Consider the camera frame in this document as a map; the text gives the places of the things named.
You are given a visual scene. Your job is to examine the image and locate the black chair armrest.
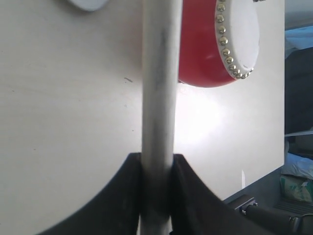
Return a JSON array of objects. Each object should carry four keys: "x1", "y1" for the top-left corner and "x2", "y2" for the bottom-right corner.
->
[{"x1": 228, "y1": 195, "x2": 313, "y2": 235}]

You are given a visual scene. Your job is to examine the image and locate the blue and green bags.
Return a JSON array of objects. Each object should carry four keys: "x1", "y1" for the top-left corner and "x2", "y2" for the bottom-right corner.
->
[{"x1": 280, "y1": 142, "x2": 313, "y2": 203}]

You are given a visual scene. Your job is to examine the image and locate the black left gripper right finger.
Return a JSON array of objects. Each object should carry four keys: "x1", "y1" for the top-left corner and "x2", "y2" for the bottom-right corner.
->
[{"x1": 170, "y1": 154, "x2": 267, "y2": 235}]

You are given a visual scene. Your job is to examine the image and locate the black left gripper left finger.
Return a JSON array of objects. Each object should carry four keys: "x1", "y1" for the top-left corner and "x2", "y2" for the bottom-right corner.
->
[{"x1": 42, "y1": 153, "x2": 141, "y2": 235}]

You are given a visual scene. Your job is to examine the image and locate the white rectangular plastic tray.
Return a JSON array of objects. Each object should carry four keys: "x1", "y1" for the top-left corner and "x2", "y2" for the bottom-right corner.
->
[{"x1": 67, "y1": 0, "x2": 109, "y2": 12}]

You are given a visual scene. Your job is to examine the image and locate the small red drum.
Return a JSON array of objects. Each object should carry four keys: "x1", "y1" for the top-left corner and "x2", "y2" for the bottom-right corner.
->
[{"x1": 179, "y1": 0, "x2": 260, "y2": 88}]

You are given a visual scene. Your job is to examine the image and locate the white drumstick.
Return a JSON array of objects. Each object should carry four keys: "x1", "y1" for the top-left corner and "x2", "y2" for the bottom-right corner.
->
[{"x1": 140, "y1": 0, "x2": 182, "y2": 235}]

